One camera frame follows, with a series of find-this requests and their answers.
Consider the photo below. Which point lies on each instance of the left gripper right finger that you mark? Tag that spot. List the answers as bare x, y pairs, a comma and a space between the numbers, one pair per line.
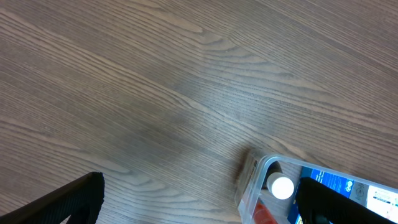
318, 204

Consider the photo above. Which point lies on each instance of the white bandage box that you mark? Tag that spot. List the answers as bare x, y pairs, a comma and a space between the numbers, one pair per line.
382, 202

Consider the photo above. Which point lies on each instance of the black bottle white cap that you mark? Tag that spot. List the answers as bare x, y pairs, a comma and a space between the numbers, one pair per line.
277, 183

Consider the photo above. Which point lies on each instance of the orange bottle white cap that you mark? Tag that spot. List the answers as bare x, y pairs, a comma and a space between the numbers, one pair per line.
262, 215

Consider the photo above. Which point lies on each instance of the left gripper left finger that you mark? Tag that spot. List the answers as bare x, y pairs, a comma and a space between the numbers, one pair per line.
80, 201

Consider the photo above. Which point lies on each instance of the clear plastic container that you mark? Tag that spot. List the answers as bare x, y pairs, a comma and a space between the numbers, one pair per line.
250, 182

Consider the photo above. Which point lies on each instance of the blue lozenge box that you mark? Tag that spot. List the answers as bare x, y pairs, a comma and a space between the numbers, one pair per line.
337, 183

